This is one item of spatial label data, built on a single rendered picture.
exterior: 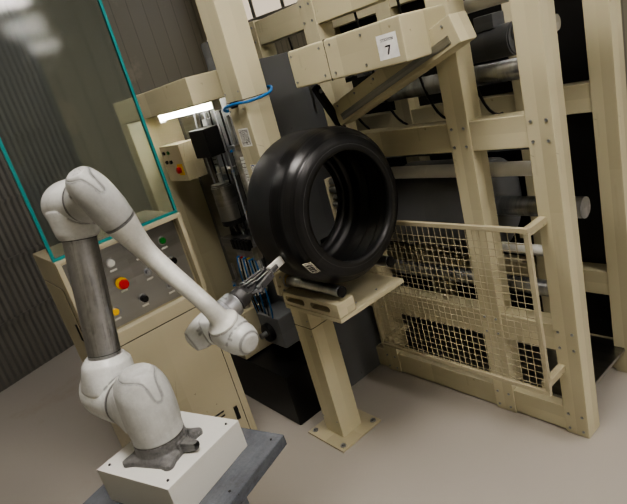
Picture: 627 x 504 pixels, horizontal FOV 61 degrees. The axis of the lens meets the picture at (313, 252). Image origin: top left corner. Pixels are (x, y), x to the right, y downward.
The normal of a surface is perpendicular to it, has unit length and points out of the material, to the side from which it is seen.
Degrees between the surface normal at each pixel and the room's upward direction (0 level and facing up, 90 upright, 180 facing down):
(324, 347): 90
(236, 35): 90
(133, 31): 90
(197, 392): 90
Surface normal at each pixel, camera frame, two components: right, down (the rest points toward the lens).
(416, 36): 0.63, 0.09
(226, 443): 0.84, -0.05
